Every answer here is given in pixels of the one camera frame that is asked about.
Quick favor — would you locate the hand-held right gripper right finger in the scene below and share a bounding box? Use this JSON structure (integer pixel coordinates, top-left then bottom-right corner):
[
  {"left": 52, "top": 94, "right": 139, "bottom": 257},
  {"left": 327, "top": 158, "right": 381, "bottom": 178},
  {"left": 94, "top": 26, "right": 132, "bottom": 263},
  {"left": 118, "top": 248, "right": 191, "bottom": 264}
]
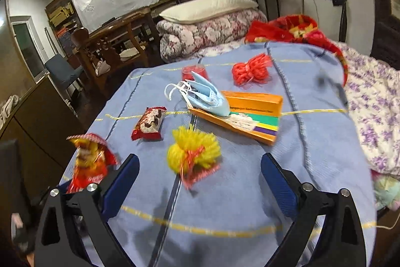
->
[{"left": 260, "top": 153, "right": 366, "bottom": 267}]

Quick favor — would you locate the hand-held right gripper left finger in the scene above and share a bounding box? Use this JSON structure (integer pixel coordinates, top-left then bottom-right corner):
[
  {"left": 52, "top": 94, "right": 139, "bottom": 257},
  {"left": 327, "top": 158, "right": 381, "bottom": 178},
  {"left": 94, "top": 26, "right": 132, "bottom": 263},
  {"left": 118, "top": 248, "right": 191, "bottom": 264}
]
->
[{"left": 34, "top": 153, "right": 140, "bottom": 267}]

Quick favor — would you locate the yellow foam net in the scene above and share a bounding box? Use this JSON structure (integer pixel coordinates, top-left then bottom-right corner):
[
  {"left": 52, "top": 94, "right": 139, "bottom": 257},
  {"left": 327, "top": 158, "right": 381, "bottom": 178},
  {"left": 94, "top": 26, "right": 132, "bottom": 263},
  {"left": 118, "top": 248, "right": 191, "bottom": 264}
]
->
[{"left": 166, "top": 125, "right": 222, "bottom": 189}]

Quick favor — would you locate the orange cardboard box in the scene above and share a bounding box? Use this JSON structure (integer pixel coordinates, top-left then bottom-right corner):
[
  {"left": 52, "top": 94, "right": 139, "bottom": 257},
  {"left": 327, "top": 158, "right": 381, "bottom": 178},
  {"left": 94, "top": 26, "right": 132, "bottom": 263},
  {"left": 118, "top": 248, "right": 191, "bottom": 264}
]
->
[{"left": 187, "top": 91, "right": 284, "bottom": 145}]

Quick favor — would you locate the red foam net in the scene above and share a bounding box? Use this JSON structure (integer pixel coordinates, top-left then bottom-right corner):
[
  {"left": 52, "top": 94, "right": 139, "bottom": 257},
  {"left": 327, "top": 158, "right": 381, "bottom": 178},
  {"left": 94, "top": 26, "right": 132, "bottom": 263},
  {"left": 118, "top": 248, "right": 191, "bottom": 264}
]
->
[{"left": 231, "top": 53, "right": 273, "bottom": 86}]

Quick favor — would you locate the red yellow snack packet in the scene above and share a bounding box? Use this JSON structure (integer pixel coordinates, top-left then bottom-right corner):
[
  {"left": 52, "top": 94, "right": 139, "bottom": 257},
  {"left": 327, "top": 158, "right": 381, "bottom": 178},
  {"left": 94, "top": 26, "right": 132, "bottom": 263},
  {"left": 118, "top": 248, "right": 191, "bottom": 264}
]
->
[{"left": 66, "top": 133, "right": 119, "bottom": 194}]

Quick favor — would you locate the blue checked blanket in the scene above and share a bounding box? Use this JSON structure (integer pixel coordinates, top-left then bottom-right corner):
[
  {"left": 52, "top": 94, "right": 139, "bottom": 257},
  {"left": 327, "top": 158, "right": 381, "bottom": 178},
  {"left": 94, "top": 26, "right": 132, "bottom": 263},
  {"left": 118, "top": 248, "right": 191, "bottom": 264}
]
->
[{"left": 58, "top": 42, "right": 377, "bottom": 267}]

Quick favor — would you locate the dark red snack packet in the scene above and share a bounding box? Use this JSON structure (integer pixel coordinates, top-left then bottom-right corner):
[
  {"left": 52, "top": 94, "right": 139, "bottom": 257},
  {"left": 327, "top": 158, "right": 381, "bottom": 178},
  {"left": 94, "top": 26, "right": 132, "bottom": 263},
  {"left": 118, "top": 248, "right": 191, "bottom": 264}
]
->
[{"left": 130, "top": 106, "right": 168, "bottom": 141}]

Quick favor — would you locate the low wooden cabinet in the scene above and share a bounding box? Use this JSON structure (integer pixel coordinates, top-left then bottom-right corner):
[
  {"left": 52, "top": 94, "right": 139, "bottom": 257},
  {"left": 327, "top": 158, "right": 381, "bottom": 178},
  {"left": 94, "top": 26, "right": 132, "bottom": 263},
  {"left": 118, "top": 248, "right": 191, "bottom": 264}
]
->
[{"left": 0, "top": 78, "right": 85, "bottom": 192}]

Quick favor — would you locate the pale green sheet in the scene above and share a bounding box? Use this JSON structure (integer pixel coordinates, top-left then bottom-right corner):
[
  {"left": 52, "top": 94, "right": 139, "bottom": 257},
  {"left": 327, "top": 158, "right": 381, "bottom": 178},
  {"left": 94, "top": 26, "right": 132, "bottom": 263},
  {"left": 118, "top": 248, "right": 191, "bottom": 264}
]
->
[{"left": 372, "top": 171, "right": 400, "bottom": 211}]

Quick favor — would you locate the blue face mask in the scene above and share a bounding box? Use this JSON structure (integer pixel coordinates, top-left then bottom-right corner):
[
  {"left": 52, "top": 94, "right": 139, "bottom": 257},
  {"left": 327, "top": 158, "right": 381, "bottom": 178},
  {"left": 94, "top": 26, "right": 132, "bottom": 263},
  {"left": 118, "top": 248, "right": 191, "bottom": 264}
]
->
[{"left": 164, "top": 71, "right": 232, "bottom": 117}]

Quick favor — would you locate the purple floral sheet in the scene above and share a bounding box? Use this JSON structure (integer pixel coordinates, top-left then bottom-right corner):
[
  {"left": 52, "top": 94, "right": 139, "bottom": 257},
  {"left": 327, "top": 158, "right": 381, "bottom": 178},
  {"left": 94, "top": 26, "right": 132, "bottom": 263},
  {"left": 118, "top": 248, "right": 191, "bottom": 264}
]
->
[{"left": 200, "top": 42, "right": 400, "bottom": 175}]

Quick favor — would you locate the blue chair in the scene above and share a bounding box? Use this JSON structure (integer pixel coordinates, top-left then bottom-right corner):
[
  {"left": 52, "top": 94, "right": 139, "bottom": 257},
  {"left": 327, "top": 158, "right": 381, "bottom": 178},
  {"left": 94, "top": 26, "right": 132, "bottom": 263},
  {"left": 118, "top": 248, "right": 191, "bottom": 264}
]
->
[{"left": 44, "top": 54, "right": 85, "bottom": 94}]

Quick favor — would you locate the small red cup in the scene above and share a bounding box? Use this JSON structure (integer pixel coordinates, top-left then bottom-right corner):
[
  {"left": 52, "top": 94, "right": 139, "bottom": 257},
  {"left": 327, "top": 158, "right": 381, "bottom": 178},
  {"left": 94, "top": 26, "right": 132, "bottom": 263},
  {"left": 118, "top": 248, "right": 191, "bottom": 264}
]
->
[{"left": 182, "top": 65, "right": 207, "bottom": 81}]

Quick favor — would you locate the crumpled white cloth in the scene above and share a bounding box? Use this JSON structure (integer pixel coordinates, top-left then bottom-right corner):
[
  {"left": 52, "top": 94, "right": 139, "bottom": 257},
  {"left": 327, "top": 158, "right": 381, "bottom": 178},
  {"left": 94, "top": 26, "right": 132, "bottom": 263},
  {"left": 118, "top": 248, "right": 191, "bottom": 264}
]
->
[{"left": 0, "top": 95, "right": 21, "bottom": 127}]

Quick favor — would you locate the wooden armchair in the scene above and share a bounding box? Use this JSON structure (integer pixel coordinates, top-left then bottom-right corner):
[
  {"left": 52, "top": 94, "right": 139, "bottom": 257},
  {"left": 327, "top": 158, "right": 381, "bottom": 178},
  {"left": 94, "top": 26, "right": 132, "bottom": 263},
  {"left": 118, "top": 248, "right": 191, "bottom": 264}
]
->
[{"left": 71, "top": 26, "right": 149, "bottom": 99}]

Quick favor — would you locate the red printed blanket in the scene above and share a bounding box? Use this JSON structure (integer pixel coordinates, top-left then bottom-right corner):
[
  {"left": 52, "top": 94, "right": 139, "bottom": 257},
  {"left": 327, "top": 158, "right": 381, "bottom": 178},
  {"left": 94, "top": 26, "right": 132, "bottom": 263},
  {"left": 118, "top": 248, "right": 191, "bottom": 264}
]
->
[{"left": 244, "top": 14, "right": 349, "bottom": 86}]

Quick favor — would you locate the wooden table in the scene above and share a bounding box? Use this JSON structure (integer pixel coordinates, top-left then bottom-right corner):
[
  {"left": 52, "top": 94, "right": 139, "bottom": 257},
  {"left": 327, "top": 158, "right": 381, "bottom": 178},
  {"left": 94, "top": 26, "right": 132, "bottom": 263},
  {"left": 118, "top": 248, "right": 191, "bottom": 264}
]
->
[{"left": 89, "top": 0, "right": 182, "bottom": 45}]

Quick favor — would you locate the white framed door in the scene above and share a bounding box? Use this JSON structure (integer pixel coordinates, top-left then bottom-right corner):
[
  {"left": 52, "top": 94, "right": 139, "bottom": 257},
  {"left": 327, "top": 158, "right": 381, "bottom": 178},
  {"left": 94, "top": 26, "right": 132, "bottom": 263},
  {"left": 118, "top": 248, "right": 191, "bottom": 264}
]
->
[{"left": 9, "top": 16, "right": 47, "bottom": 81}]

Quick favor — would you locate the folded floral quilt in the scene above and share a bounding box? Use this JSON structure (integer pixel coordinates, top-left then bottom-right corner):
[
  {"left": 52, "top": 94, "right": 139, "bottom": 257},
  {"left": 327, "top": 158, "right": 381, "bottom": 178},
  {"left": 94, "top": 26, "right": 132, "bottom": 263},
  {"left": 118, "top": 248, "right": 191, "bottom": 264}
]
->
[{"left": 156, "top": 9, "right": 268, "bottom": 64}]

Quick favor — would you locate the wooden shelf with boxes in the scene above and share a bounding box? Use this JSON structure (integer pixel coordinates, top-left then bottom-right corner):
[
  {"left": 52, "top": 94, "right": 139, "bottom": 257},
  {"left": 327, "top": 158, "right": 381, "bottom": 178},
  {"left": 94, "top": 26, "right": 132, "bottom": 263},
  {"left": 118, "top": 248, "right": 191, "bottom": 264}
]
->
[{"left": 45, "top": 0, "right": 79, "bottom": 58}]

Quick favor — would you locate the white pillow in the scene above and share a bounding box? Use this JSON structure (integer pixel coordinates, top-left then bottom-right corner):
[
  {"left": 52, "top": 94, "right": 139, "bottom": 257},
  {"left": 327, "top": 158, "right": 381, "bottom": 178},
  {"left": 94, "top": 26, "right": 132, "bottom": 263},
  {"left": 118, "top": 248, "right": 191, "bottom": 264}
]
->
[{"left": 159, "top": 0, "right": 259, "bottom": 25}]

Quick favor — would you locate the white cable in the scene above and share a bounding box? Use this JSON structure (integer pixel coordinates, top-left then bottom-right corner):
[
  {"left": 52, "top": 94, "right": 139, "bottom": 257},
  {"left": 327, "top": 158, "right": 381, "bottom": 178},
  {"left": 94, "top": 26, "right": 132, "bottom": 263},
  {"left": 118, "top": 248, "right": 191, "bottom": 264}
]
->
[{"left": 376, "top": 217, "right": 398, "bottom": 229}]

